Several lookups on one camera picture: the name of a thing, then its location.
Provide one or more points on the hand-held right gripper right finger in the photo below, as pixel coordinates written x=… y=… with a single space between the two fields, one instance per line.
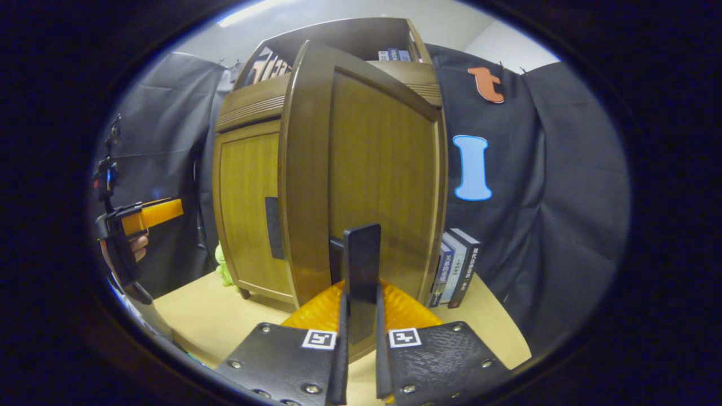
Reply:
x=382 y=366

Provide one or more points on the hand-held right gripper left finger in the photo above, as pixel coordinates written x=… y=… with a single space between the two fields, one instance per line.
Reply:
x=338 y=366

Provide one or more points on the black backdrop cloth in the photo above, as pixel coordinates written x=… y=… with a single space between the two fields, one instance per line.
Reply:
x=564 y=197

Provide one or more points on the blue standing book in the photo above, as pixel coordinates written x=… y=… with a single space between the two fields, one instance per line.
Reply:
x=444 y=270

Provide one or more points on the white standing book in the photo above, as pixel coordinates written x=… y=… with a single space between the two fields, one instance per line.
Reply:
x=457 y=265

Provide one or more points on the black standing book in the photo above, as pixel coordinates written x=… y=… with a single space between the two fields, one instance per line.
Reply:
x=469 y=265

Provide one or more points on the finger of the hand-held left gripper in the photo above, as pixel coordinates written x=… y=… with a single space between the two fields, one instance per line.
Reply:
x=158 y=213

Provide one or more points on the green frog plush toy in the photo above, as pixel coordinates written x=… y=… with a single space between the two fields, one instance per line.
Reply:
x=224 y=270

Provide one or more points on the wooden double-door shoe cabinet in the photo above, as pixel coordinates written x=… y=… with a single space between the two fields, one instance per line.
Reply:
x=350 y=36

